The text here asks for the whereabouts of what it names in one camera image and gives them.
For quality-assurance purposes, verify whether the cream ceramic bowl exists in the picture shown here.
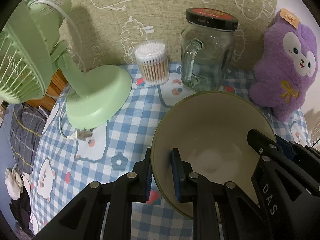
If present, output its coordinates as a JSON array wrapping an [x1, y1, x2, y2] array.
[[151, 92, 276, 218]]

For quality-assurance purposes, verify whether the white floor fan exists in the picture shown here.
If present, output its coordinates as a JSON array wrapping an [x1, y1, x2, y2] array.
[[311, 117, 320, 150]]

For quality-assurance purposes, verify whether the white crumpled cloth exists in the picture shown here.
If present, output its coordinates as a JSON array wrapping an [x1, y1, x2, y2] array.
[[5, 165, 24, 200]]

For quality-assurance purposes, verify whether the purple plush bunny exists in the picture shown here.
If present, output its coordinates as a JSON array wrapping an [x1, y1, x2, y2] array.
[[249, 8, 318, 122]]

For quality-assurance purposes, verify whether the grey plaid pillow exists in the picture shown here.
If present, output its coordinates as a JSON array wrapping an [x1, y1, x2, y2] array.
[[10, 103, 49, 174]]

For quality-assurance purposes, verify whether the glass jar black lid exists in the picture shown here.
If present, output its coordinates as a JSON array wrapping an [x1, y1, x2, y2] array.
[[181, 8, 238, 92]]

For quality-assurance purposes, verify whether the wooden bed headboard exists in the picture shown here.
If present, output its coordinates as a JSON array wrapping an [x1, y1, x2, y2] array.
[[26, 69, 67, 111]]

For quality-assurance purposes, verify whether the cotton swab container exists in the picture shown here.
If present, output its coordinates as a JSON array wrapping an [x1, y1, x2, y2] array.
[[134, 40, 169, 86]]

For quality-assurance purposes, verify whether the green desk fan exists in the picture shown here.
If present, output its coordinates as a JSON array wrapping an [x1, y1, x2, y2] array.
[[1, 0, 132, 129]]

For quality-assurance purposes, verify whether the olive cartoon print mat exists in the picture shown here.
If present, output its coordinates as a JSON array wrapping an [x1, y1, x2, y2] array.
[[60, 0, 277, 70]]

